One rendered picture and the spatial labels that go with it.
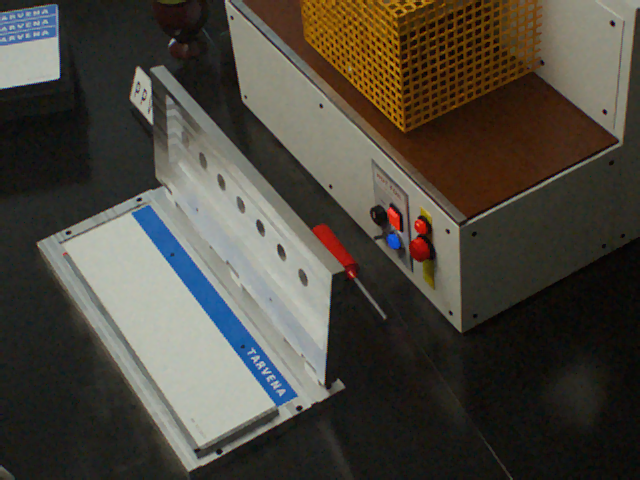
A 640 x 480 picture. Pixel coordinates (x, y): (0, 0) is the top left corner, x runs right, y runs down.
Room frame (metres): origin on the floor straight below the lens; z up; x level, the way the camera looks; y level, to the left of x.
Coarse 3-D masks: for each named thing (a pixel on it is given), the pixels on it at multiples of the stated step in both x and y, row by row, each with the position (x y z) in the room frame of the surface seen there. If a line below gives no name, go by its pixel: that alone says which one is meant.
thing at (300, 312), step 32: (160, 96) 1.31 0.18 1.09; (160, 128) 1.31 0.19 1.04; (192, 128) 1.25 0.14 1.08; (160, 160) 1.31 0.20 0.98; (192, 160) 1.25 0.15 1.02; (224, 160) 1.17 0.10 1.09; (192, 192) 1.22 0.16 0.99; (224, 192) 1.17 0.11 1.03; (256, 192) 1.08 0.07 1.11; (192, 224) 1.23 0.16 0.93; (224, 224) 1.16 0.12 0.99; (256, 224) 1.10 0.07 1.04; (288, 224) 1.02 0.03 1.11; (224, 256) 1.14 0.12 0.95; (256, 256) 1.10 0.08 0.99; (288, 256) 1.03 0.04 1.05; (320, 256) 0.97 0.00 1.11; (256, 288) 1.07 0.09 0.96; (288, 288) 1.03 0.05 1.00; (320, 288) 0.97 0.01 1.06; (288, 320) 1.00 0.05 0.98; (320, 320) 0.96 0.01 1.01; (320, 352) 0.94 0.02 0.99
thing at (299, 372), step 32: (160, 192) 1.31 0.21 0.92; (96, 224) 1.26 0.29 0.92; (192, 256) 1.18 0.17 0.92; (64, 288) 1.17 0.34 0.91; (224, 288) 1.12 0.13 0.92; (96, 320) 1.09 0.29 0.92; (256, 320) 1.06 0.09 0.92; (288, 352) 1.00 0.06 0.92; (128, 384) 0.99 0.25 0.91; (320, 384) 0.95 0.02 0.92; (160, 416) 0.93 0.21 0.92; (288, 416) 0.91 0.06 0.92; (224, 448) 0.87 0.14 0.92
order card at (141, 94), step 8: (136, 72) 1.54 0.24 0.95; (136, 80) 1.53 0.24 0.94; (144, 80) 1.51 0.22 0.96; (136, 88) 1.53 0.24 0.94; (144, 88) 1.51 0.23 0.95; (136, 96) 1.52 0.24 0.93; (144, 96) 1.50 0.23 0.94; (136, 104) 1.51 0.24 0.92; (144, 104) 1.50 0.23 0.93; (144, 112) 1.49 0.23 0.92
